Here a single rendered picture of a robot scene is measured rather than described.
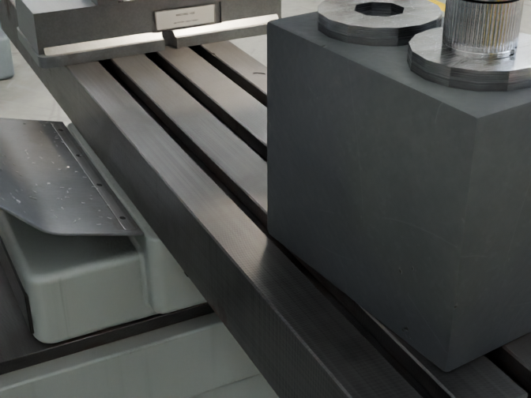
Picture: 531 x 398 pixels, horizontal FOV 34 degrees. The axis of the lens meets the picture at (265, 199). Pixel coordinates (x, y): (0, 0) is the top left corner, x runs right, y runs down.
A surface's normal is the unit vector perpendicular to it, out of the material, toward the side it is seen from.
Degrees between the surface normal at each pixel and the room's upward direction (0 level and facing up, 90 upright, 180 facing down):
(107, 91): 0
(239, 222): 0
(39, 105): 0
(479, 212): 90
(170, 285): 90
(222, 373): 90
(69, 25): 90
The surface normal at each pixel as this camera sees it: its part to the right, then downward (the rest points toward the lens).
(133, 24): 0.44, 0.44
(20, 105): 0.00, -0.88
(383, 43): -0.01, 0.48
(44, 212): 0.35, -0.89
